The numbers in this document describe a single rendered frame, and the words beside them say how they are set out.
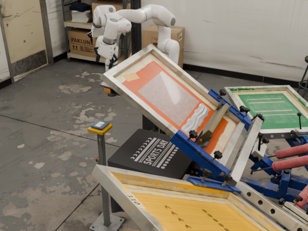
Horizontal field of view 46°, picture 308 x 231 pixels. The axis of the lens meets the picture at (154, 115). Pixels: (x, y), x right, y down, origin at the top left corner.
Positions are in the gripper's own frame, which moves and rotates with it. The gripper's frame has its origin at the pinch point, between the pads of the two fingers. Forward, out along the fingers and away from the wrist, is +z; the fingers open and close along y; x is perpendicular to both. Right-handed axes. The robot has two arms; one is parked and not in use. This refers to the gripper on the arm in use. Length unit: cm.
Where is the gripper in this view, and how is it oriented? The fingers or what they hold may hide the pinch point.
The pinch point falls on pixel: (103, 63)
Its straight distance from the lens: 225.1
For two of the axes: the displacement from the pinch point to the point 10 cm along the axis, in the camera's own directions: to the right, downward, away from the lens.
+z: -2.7, 7.8, 5.6
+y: -8.7, -4.5, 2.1
